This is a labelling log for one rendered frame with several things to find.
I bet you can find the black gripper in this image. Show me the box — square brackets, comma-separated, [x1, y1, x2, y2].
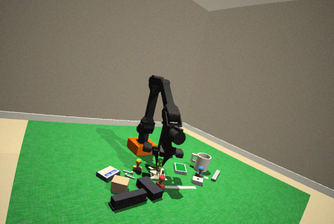
[143, 135, 184, 166]

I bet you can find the rubber stamp with blue handle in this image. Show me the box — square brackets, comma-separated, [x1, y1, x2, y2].
[195, 166, 204, 178]

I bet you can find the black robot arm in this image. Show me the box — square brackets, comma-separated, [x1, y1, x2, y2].
[136, 75, 186, 158]

